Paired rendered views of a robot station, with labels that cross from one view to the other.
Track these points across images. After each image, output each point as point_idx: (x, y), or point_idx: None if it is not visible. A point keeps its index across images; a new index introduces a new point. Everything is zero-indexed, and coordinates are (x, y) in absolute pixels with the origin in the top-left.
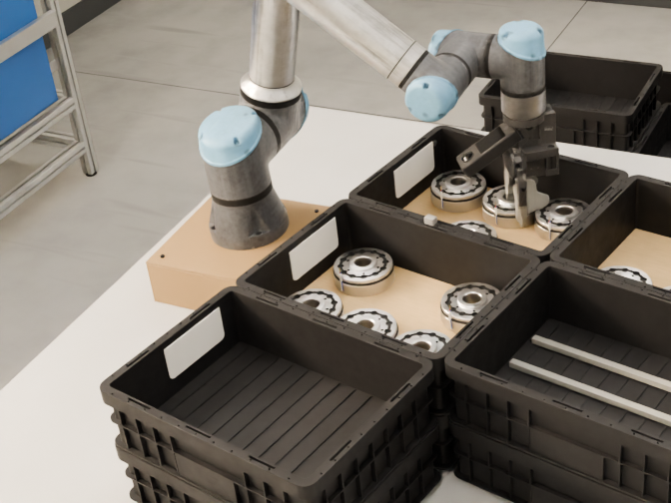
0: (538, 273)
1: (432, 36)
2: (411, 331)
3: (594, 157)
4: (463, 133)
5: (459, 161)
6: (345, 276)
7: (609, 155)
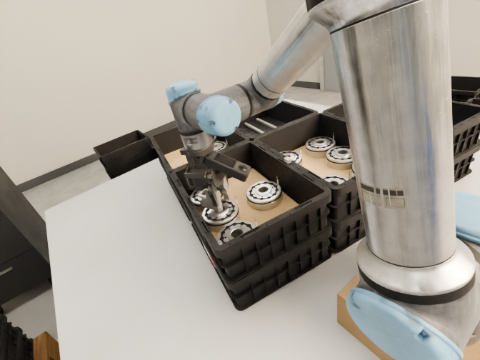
0: (260, 133)
1: (227, 98)
2: (321, 148)
3: (79, 355)
4: (209, 231)
5: (248, 171)
6: (346, 178)
7: (70, 351)
